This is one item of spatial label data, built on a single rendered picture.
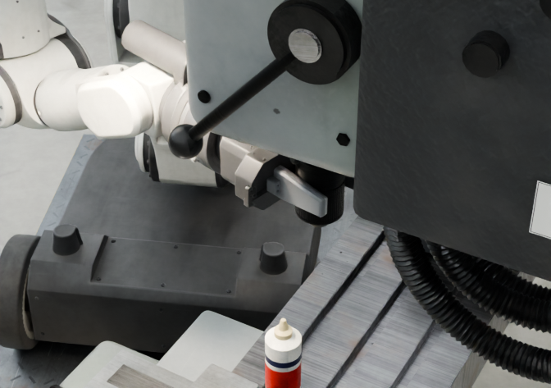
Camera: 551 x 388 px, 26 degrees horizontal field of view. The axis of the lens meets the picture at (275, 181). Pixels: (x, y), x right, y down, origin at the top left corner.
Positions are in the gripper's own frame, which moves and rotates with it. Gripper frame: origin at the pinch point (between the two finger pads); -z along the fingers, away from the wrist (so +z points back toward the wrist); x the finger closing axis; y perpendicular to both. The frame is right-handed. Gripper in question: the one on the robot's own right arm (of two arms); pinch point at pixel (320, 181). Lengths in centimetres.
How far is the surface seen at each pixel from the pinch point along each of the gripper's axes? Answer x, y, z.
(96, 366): -1, 53, 40
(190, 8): -11.3, -21.1, 4.5
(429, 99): -29, -38, -32
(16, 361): 7, 83, 76
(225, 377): -10.0, 21.4, 3.3
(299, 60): -11.4, -21.4, -7.5
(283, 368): -1.0, 26.9, 3.5
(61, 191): 43, 84, 110
